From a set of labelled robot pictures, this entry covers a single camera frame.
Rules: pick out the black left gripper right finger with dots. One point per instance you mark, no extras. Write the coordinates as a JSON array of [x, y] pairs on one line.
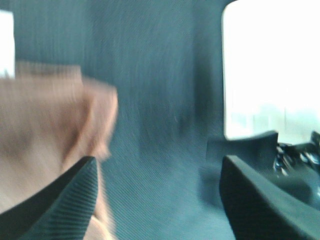
[[257, 209]]

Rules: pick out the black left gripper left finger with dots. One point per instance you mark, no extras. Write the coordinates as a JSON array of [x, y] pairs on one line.
[[60, 211]]

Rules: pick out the brown microfiber towel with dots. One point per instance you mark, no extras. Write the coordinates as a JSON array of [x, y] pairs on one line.
[[50, 117]]

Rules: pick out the white plastic basket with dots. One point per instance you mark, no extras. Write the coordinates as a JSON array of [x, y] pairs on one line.
[[271, 68]]

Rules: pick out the black table cloth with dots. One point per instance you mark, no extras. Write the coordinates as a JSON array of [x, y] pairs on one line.
[[165, 59]]

